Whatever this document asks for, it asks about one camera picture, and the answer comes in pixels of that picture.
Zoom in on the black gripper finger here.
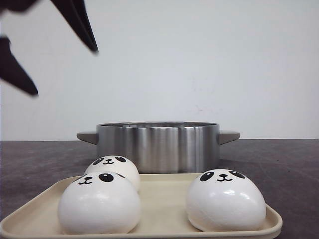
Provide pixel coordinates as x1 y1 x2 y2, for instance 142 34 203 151
0 37 38 96
51 0 98 53

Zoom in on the panda bun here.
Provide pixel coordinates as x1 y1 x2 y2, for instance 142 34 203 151
57 171 141 234
84 155 141 191
186 169 266 232

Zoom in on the stainless steel steamer pot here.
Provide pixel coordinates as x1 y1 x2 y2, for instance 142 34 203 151
77 121 240 173

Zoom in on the beige plastic tray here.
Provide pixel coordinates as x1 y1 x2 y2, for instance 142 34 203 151
0 173 283 239

